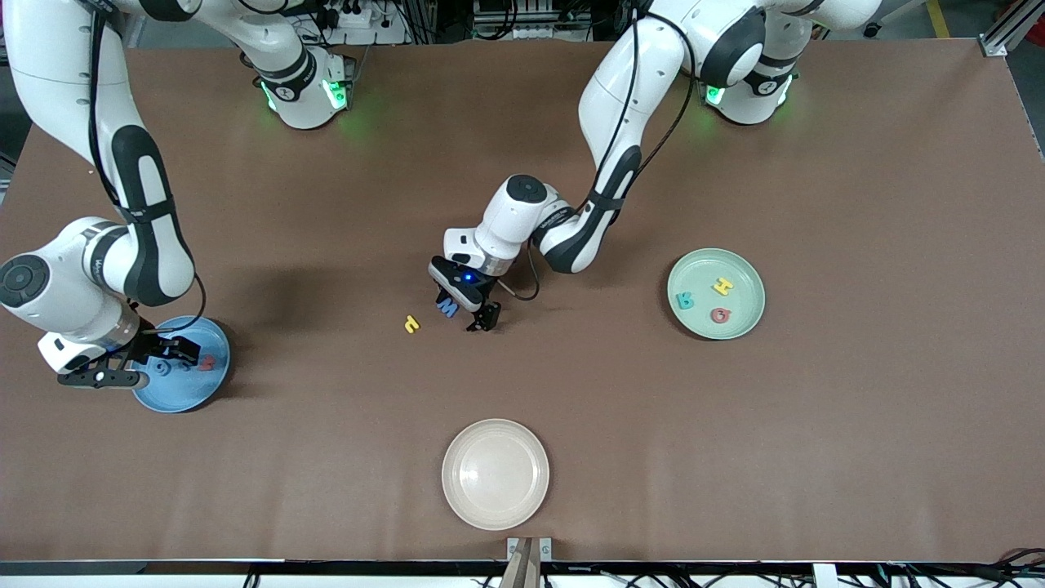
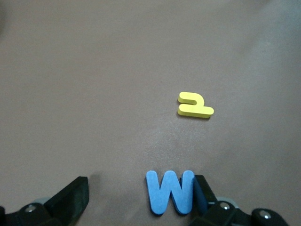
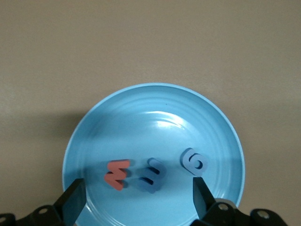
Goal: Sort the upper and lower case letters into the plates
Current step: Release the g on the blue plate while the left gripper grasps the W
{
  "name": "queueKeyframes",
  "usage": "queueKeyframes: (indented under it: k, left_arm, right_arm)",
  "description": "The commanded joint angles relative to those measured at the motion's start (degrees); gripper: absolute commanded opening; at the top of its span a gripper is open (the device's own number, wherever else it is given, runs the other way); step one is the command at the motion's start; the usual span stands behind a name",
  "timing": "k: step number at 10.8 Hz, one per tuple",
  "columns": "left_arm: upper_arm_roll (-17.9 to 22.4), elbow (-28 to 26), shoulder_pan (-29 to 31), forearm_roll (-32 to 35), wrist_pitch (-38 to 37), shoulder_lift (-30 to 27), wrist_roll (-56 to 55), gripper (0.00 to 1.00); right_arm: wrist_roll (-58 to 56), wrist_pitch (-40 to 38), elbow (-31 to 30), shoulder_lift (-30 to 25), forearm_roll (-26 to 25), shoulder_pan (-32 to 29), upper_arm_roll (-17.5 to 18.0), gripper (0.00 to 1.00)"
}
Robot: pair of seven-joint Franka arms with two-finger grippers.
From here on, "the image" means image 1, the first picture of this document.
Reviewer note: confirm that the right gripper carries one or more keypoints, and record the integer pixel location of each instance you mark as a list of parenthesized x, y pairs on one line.
[(155, 343)]

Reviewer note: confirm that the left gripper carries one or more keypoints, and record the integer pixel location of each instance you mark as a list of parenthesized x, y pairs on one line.
[(486, 294)]

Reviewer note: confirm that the small blue foam letter b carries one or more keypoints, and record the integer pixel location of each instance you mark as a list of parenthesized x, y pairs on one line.
[(157, 369)]

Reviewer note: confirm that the blue foam capital letter M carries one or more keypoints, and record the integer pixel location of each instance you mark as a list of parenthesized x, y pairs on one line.
[(445, 310)]

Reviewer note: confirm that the red foam letter w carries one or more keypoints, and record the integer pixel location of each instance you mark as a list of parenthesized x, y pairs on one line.
[(208, 365)]

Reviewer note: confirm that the teal foam letter R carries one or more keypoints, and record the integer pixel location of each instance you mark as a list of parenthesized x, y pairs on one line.
[(682, 304)]

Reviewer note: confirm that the pink foam letter Q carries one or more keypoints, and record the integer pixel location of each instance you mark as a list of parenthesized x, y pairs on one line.
[(713, 317)]

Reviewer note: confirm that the yellow foam letter H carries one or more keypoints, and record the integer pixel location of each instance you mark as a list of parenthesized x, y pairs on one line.
[(723, 286)]

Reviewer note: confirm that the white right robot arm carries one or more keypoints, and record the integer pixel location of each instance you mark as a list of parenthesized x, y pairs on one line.
[(49, 82)]

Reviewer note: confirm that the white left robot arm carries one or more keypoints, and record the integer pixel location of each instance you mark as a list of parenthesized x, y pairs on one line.
[(629, 90)]

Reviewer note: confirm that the blue round plate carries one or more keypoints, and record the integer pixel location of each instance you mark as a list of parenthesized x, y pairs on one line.
[(188, 396)]

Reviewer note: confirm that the yellow foam letter r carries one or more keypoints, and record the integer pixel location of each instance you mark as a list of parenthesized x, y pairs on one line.
[(412, 327)]

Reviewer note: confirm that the beige round plate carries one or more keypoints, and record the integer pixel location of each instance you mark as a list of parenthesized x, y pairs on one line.
[(495, 474)]

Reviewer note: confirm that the pale green round plate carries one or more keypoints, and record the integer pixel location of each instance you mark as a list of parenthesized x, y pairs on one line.
[(739, 314)]

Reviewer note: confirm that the white equipment rack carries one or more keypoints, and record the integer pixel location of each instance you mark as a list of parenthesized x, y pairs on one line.
[(531, 28)]

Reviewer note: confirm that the white power strip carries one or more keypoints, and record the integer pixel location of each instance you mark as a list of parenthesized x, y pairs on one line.
[(384, 37)]

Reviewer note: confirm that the black caster wheel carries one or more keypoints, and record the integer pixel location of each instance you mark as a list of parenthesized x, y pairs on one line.
[(873, 30)]

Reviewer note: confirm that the table edge rail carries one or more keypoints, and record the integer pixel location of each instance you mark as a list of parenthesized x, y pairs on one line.
[(163, 565)]

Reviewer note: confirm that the metal table edge bracket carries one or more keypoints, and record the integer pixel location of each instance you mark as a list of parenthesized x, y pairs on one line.
[(529, 563)]

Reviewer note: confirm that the aluminium frame profile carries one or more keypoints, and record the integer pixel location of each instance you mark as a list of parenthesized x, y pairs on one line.
[(1008, 33)]

